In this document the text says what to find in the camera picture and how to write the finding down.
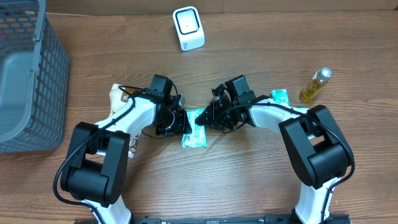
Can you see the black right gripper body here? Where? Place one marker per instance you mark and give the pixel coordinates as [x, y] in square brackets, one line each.
[226, 116]

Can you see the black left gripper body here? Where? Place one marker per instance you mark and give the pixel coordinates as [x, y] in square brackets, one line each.
[181, 122]

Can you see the white green snack package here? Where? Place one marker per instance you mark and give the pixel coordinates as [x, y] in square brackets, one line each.
[197, 138]

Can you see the teal tissue pack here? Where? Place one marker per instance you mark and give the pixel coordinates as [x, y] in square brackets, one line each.
[280, 96]

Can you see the brown labelled food package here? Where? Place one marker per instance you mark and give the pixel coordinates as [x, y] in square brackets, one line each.
[116, 103]

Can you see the yellow oil bottle silver cap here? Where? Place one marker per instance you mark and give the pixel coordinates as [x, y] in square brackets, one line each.
[319, 80]

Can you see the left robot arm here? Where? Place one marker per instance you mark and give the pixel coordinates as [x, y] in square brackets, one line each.
[94, 171]

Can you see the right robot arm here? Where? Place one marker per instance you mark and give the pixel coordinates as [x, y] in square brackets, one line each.
[319, 153]

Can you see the white barcode scanner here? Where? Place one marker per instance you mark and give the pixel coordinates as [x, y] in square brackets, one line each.
[189, 29]

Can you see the grey plastic mesh basket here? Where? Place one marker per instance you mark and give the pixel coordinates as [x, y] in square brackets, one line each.
[35, 74]

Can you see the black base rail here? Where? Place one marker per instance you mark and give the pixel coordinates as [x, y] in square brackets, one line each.
[217, 220]

